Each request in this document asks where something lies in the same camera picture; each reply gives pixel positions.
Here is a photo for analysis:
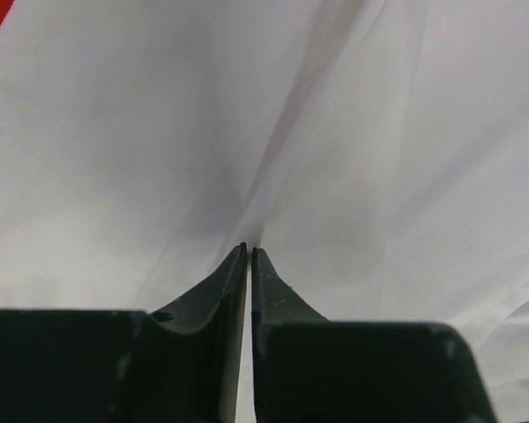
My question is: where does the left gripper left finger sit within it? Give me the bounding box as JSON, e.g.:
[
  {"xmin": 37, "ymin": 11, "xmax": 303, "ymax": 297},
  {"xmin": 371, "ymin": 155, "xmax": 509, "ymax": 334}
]
[{"xmin": 152, "ymin": 243, "xmax": 247, "ymax": 422}]

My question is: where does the white t shirt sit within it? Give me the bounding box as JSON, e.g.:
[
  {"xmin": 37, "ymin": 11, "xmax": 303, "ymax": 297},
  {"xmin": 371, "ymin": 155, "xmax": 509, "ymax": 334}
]
[{"xmin": 0, "ymin": 1, "xmax": 529, "ymax": 422}]

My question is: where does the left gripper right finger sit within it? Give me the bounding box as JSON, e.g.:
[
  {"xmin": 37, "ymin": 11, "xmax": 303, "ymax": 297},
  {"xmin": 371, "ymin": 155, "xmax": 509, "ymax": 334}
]
[{"xmin": 251, "ymin": 248, "xmax": 328, "ymax": 422}]

